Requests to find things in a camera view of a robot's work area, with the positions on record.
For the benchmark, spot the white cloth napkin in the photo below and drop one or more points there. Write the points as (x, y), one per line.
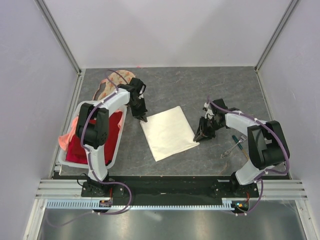
(168, 133)

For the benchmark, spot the green handled wooden spoon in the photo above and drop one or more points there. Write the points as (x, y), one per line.
(239, 144)

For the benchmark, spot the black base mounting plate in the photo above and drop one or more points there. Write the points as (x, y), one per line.
(162, 188)

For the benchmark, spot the white slotted cable duct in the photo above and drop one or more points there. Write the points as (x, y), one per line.
(90, 204)

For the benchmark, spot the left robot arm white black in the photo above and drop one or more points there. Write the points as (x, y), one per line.
(93, 122)

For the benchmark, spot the pink cloth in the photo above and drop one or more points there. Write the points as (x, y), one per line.
(70, 138)

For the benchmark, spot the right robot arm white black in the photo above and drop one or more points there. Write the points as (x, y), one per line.
(267, 147)

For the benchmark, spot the floral beige eye mask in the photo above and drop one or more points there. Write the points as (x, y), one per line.
(108, 85)

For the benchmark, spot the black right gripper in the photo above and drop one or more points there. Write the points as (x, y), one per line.
(202, 130)

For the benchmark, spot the red cloth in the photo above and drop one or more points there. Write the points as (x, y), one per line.
(79, 155)

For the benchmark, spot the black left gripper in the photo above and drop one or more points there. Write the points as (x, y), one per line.
(141, 114)

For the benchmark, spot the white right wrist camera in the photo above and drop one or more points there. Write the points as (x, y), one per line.
(205, 108)

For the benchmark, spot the white plastic basket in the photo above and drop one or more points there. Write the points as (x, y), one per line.
(62, 155)

